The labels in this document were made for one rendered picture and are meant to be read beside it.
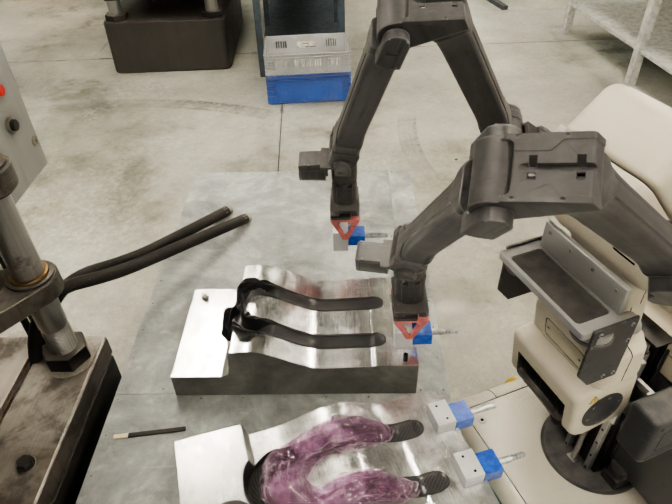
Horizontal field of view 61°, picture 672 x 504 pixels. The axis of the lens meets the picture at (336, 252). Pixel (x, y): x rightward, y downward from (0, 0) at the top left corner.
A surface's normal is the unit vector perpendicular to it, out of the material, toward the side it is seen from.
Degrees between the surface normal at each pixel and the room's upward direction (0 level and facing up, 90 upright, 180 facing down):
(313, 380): 90
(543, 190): 39
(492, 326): 0
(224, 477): 0
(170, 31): 90
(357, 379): 90
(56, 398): 0
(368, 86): 119
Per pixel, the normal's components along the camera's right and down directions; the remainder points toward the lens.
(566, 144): -0.39, -0.26
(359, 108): -0.09, 0.93
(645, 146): -0.64, -0.40
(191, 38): 0.04, 0.63
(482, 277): -0.03, -0.77
